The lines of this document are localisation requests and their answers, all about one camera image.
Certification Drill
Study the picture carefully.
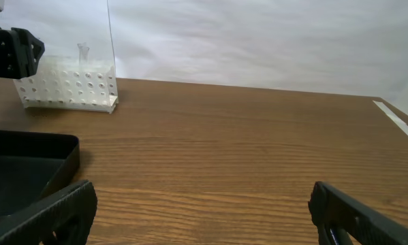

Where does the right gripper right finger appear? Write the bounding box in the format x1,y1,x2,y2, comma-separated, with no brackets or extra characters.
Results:
307,180,408,245

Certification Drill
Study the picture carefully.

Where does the white test tube rack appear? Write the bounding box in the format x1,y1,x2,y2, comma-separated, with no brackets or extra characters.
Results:
12,56,119,114

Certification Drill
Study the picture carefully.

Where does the black tray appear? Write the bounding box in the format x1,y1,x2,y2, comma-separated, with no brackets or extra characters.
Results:
0,129,81,218

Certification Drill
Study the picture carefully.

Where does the clear test tube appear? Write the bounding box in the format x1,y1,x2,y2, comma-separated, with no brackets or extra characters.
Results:
76,42,91,69

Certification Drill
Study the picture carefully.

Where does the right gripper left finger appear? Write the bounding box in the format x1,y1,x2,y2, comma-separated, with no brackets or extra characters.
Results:
0,179,98,245

